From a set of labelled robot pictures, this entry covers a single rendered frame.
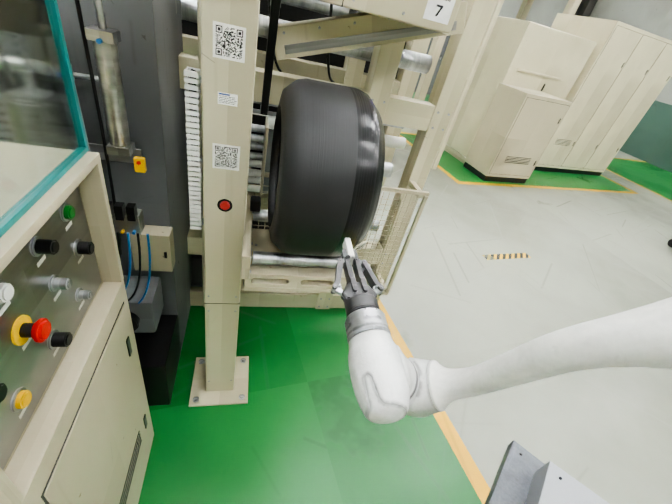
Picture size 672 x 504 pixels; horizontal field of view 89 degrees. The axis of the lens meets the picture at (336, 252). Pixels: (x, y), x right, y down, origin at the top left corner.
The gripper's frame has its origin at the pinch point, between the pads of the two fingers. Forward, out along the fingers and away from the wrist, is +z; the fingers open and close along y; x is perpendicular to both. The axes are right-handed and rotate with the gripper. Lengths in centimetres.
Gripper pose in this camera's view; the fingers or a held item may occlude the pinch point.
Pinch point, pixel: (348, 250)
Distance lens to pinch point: 88.5
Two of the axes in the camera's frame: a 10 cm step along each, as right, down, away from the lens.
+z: -1.4, -7.1, 6.9
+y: -9.6, -0.6, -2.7
